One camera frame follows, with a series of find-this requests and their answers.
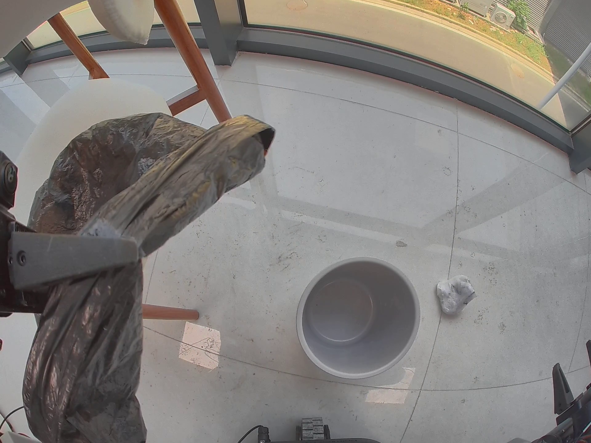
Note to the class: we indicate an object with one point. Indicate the black plastic bag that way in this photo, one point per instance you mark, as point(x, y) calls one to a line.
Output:
point(138, 169)

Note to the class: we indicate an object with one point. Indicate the white trash bin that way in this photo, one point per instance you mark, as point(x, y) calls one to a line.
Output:
point(358, 307)

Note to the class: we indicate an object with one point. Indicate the crumpled white paper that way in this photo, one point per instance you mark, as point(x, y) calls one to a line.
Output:
point(455, 293)

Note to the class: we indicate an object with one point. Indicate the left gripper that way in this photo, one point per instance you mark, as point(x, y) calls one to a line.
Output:
point(3, 256)

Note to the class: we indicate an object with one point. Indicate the window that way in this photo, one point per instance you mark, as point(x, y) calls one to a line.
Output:
point(369, 26)

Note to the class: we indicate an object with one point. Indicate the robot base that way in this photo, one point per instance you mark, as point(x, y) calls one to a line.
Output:
point(314, 429)

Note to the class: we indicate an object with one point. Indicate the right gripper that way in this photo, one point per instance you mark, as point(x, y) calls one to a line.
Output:
point(579, 418)

